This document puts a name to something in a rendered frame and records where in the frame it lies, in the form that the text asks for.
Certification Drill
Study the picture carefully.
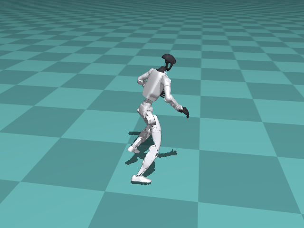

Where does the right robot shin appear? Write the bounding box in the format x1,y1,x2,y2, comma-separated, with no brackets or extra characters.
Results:
137,147,160,177

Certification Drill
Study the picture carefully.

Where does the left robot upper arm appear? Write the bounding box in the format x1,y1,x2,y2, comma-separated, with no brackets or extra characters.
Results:
137,68,154,85

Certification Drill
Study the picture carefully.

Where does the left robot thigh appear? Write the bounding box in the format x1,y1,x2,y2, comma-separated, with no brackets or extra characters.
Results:
137,108,153,134

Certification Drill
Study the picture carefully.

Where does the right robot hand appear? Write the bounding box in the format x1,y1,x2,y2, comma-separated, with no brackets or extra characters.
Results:
179,107,189,118

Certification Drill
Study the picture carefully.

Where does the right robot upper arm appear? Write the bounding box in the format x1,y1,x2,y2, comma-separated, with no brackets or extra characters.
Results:
161,76,172,103

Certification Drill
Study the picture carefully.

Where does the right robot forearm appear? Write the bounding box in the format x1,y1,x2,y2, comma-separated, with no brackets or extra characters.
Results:
170,95,183,111

